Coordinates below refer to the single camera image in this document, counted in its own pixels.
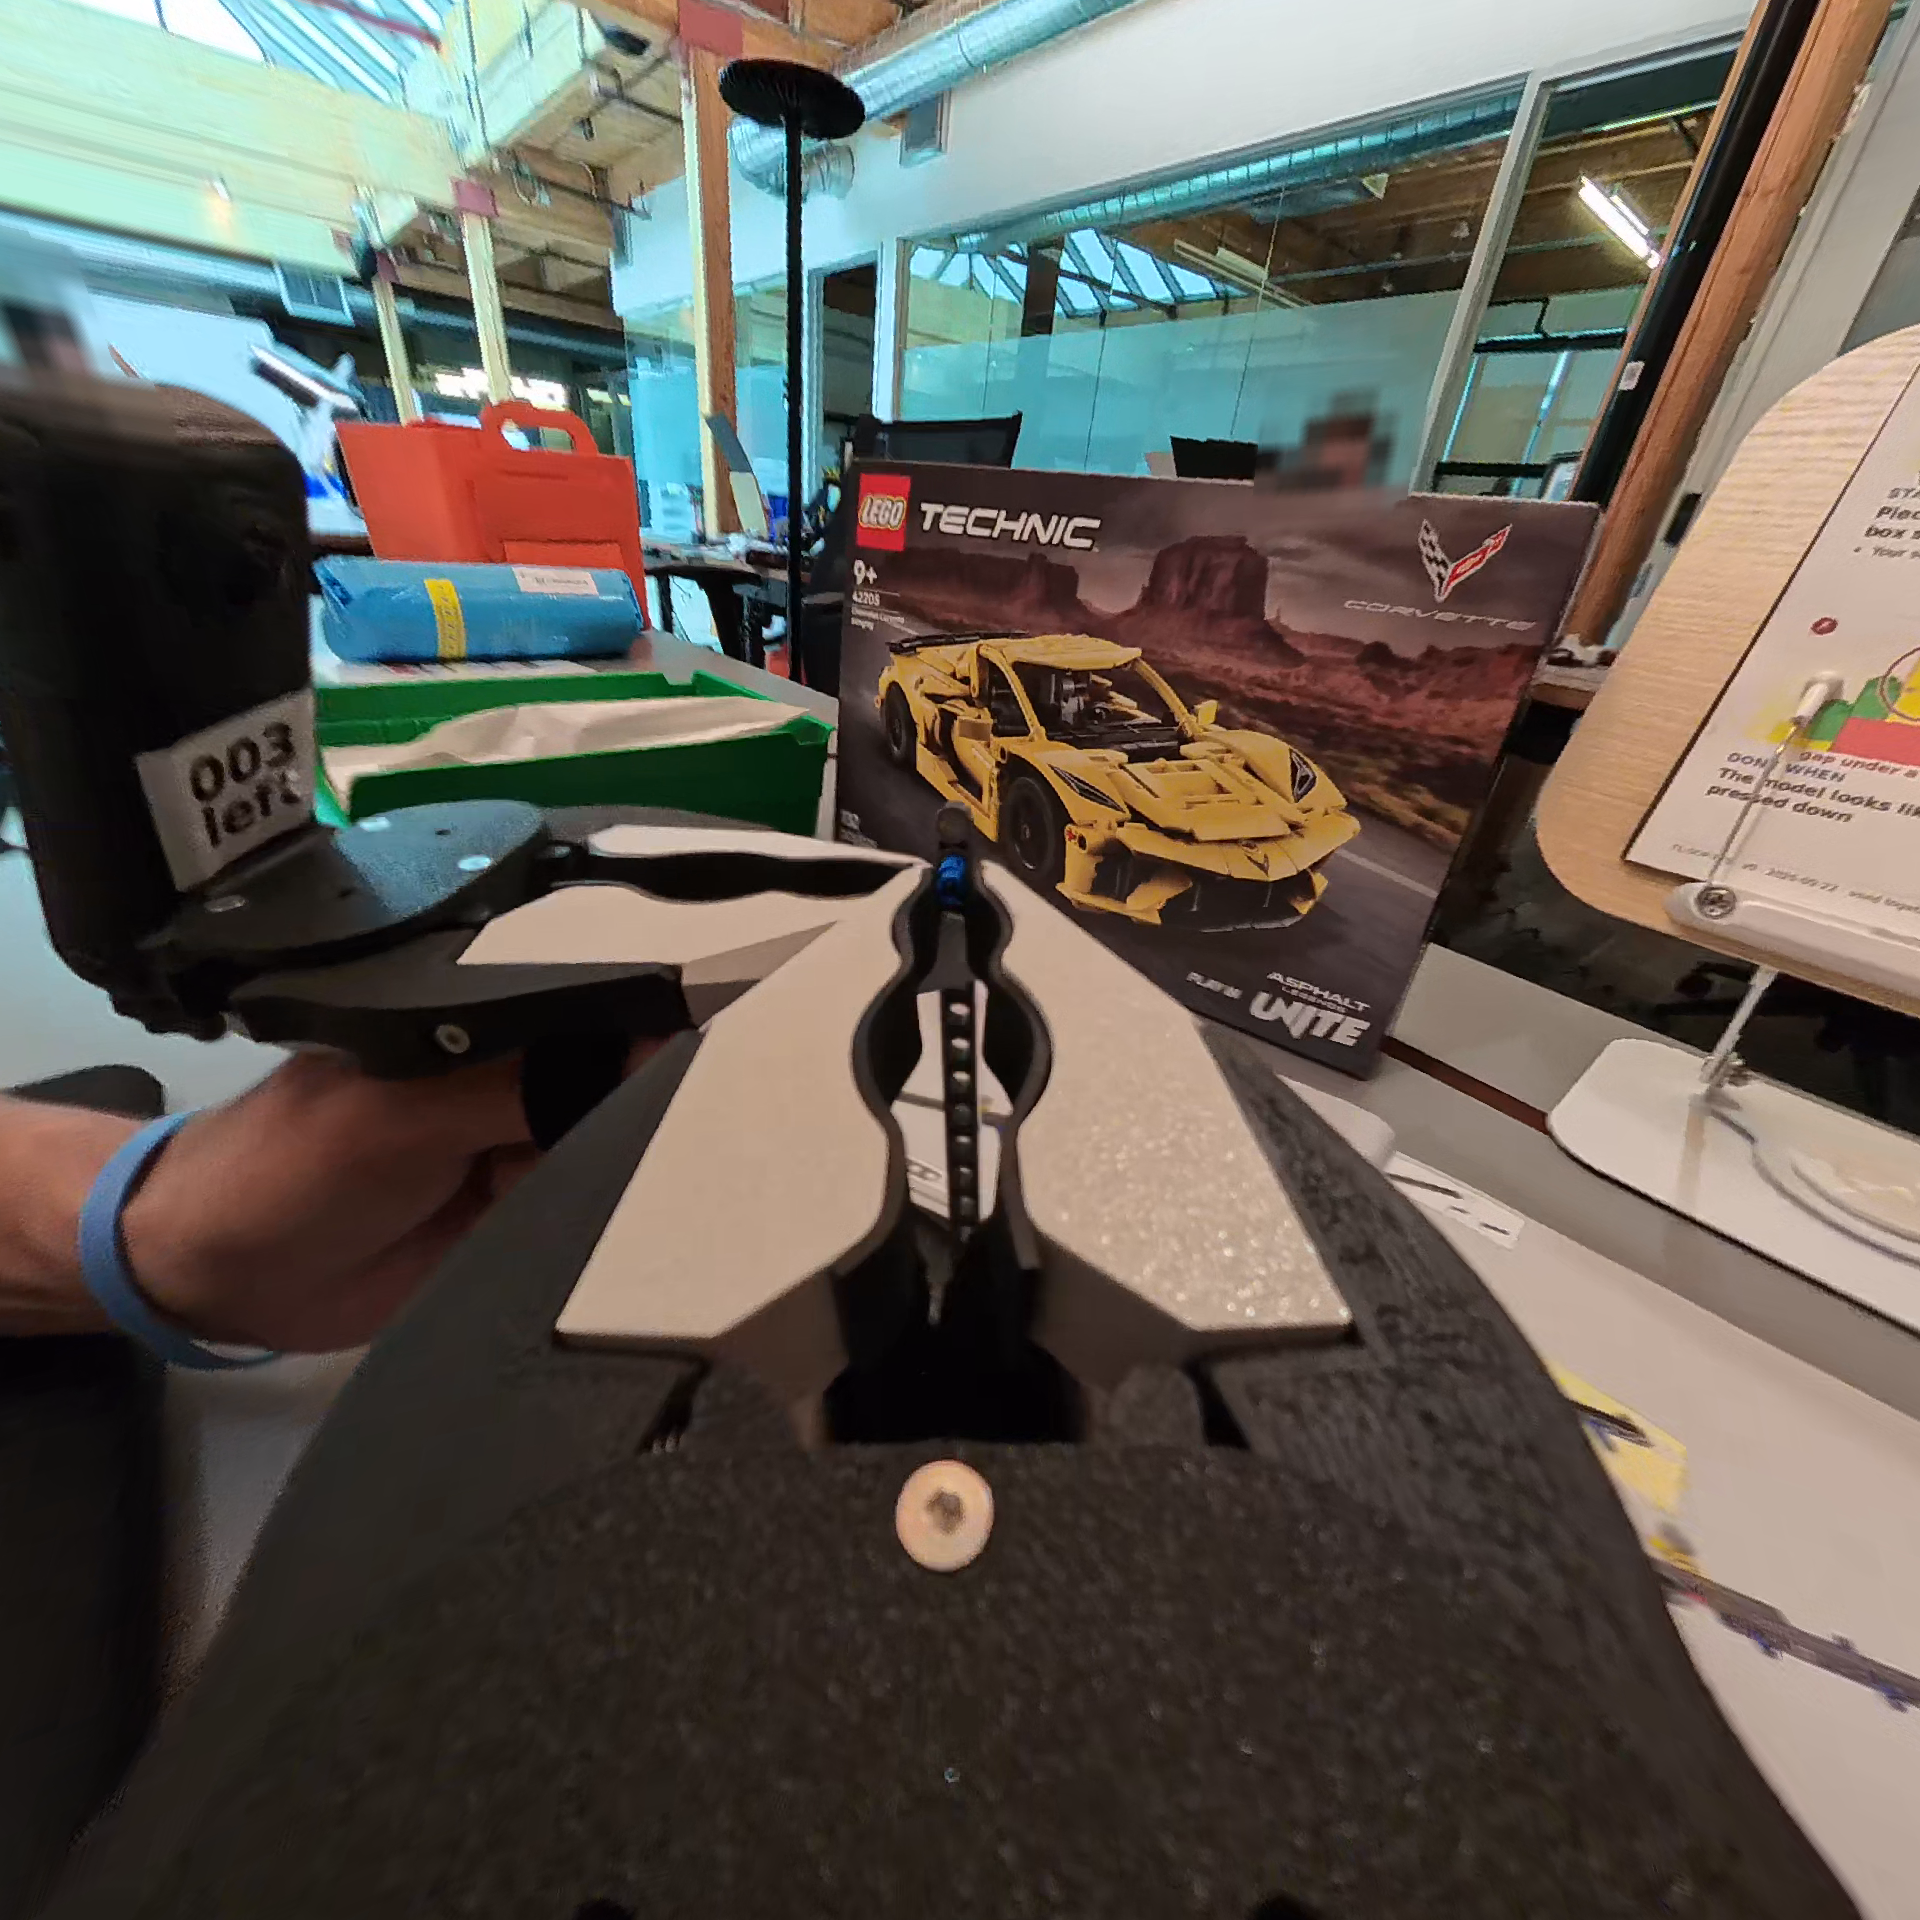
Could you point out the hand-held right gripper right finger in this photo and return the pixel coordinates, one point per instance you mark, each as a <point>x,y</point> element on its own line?
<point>1184,1185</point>

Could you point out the black perforated panel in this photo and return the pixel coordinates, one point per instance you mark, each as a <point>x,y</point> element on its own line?
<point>76,1575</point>

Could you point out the ceiling skylight window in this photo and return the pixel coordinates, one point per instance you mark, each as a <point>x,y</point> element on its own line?
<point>347,30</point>

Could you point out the yellow car toy set box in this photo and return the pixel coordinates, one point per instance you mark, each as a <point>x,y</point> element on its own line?
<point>1200,674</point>

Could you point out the silver ventilation duct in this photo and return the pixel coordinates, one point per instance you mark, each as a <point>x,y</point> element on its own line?
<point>960,59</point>

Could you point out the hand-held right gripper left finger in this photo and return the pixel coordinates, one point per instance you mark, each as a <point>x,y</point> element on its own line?
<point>720,1185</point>

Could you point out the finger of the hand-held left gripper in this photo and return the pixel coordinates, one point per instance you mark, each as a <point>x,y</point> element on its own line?
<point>750,856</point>
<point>645,945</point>

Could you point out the green plastic bin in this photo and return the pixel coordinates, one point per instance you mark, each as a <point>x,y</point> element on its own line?
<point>676,787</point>

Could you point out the white paper bag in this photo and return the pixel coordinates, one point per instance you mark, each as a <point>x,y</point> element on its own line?
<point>556,744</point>

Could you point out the blue plastic wrapped roll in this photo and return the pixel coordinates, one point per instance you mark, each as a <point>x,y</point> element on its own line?
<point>480,616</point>

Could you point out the blue toy pin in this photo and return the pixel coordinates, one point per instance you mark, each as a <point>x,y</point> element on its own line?
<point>950,884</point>

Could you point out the dark metal pole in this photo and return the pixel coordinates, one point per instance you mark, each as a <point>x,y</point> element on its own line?
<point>1703,224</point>

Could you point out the brown wooden post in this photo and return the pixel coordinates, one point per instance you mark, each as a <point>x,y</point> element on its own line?
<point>1741,300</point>

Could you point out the printed instruction sheet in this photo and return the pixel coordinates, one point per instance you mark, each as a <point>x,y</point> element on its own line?
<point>1845,630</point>

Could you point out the blue wristband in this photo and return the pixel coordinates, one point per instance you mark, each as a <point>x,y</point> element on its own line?
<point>112,1243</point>

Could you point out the orange felt bag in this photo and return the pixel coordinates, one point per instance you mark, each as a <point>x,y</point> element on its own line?
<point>494,495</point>

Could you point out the black floor lamp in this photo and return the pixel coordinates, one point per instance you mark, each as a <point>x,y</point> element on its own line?
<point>792,376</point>

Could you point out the black long holed toy beam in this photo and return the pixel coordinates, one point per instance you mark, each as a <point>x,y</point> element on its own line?
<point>960,1080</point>

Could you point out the grey building instruction booklet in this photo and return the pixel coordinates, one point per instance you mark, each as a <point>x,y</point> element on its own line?
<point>1724,1425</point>

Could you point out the person's left hand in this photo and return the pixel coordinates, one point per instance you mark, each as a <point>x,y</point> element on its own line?
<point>331,1201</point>

